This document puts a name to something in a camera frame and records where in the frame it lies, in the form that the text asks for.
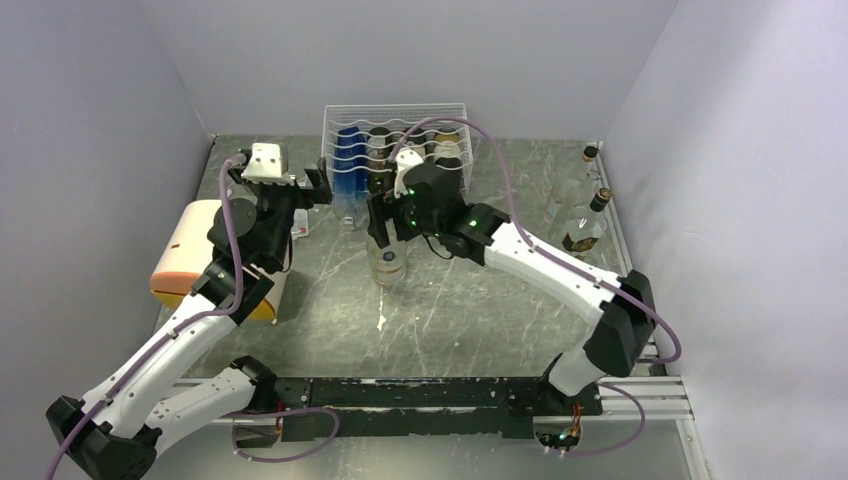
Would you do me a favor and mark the blue bottle bottom row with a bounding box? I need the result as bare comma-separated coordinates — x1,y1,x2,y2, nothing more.
332,126,367,229

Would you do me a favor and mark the dark bottle silver cap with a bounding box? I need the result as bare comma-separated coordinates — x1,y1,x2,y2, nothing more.
366,126,394,194

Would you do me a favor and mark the red wine bottle gold cap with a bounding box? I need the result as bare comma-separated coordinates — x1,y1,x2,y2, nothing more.
433,128,463,191

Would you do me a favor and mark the clear bottle blue seal label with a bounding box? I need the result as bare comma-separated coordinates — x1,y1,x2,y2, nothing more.
366,236,407,286

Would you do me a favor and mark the dark green bottle black cap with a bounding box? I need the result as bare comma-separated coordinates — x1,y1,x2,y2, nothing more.
403,127,427,160

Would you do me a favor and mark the clear bottle black orange label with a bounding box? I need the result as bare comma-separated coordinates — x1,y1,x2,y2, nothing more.
560,188,612,253

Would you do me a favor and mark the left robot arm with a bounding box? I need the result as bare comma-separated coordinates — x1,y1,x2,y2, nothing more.
46,154,332,479

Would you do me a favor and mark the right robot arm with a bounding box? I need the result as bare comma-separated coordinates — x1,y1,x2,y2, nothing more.
367,163,657,414

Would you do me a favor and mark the white paper card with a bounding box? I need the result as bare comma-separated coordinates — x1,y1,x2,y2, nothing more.
291,209,310,239

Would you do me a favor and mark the cream orange bread box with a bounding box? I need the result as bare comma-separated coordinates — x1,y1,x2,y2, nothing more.
150,198,289,324

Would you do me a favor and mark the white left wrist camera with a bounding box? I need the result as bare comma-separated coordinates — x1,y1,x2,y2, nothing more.
241,143,294,185

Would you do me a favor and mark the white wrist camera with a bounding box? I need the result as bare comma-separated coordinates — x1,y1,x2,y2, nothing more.
241,143,294,185
392,147,424,199

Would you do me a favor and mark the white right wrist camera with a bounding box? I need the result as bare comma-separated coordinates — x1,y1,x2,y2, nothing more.
392,147,424,199

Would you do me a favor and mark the white wire wine rack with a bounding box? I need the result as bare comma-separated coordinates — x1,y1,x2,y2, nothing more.
321,103,474,192

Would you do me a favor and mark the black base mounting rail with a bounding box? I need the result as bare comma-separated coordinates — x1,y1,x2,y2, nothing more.
241,377,602,441

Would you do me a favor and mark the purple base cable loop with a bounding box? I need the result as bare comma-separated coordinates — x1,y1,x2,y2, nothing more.
231,405,341,464

